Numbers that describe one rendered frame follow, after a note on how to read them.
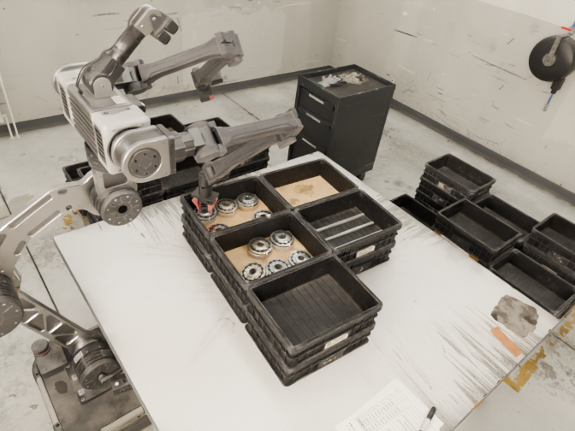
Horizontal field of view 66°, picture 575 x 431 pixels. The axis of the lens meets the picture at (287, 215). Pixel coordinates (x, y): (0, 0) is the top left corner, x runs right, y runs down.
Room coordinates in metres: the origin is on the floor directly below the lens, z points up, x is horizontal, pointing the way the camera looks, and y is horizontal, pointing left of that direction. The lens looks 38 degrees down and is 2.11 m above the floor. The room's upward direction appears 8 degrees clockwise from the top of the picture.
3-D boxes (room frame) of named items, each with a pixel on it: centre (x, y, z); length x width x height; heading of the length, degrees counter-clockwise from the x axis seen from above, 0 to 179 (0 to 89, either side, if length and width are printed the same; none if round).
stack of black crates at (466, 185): (2.68, -1.13, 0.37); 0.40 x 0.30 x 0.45; 44
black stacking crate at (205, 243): (1.53, 0.23, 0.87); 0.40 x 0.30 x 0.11; 128
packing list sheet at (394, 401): (0.74, -0.44, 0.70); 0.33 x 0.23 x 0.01; 134
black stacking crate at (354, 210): (1.54, -0.27, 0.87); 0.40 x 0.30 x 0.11; 128
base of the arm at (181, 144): (1.07, 0.34, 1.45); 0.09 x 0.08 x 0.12; 44
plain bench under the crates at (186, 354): (1.36, -0.11, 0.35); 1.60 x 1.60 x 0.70; 44
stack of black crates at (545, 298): (1.82, -1.40, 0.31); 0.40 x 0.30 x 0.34; 44
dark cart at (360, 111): (3.26, -0.30, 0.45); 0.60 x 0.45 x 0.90; 134
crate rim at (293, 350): (1.06, -0.14, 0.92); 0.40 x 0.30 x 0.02; 128
